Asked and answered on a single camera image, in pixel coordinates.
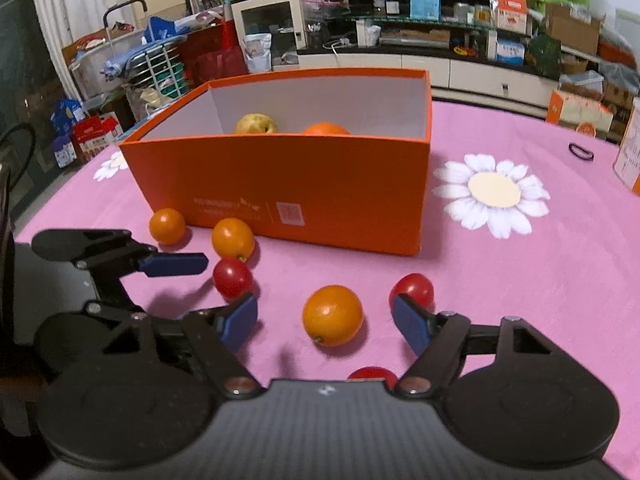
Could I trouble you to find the black cable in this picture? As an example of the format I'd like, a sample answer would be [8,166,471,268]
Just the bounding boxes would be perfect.
[0,122,37,196]

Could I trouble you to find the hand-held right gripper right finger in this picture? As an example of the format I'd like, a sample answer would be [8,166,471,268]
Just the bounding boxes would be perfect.
[391,294,556,400]

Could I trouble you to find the metal wire cart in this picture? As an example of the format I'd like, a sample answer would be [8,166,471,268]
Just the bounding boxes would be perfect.
[102,0,193,111]

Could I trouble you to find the red and white carton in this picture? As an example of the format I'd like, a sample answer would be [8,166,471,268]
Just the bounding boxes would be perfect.
[74,114,125,163]

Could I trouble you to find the blue cartons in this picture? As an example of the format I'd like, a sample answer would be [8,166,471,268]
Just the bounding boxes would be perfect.
[50,99,86,168]

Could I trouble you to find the blue plastic bag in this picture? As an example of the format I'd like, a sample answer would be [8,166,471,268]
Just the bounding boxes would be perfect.
[102,16,191,81]

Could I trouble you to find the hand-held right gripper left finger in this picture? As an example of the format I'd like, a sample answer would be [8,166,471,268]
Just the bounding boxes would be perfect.
[97,292,263,400]

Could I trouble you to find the white orange medicine box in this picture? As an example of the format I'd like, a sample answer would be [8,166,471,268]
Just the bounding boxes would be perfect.
[489,0,530,33]

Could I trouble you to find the orange cardboard box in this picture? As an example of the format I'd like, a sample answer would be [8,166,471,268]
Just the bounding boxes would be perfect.
[118,69,433,257]

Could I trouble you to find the white pouch bag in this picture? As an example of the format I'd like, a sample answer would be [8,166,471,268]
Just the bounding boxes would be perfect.
[242,33,273,73]

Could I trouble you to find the white glass door cabinet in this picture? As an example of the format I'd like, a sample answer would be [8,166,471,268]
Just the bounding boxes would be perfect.
[230,0,308,68]

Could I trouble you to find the white television stand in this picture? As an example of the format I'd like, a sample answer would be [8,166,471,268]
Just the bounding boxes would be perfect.
[300,15,561,108]

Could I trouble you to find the pink daisy tablecloth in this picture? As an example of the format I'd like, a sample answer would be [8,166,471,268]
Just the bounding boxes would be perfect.
[0,100,640,480]

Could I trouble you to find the yellow apple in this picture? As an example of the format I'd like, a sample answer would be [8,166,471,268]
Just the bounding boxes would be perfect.
[235,113,279,135]

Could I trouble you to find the red gift bag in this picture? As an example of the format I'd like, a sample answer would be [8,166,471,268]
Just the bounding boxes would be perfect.
[192,47,249,92]
[175,22,238,61]

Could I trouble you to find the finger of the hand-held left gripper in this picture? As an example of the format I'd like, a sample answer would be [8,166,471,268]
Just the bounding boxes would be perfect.
[85,299,148,324]
[31,229,210,279]

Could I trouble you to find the orange white fruit print box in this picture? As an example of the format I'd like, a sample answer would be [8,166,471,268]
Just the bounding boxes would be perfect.
[546,90,615,140]

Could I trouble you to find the red cherry tomato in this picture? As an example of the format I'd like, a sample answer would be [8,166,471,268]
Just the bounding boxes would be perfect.
[212,257,254,301]
[389,273,435,311]
[346,366,399,391]

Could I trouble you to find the large orange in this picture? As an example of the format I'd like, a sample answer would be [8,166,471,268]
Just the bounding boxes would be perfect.
[301,122,351,136]

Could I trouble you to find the brown cardboard box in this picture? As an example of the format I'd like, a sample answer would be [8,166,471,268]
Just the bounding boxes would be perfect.
[544,2,603,56]

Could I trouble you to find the small orange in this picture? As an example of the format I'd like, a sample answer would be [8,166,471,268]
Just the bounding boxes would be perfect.
[211,218,256,261]
[149,208,187,247]
[302,285,364,347]

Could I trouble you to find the orange and white carton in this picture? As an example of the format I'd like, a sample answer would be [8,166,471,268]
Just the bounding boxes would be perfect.
[612,97,640,191]

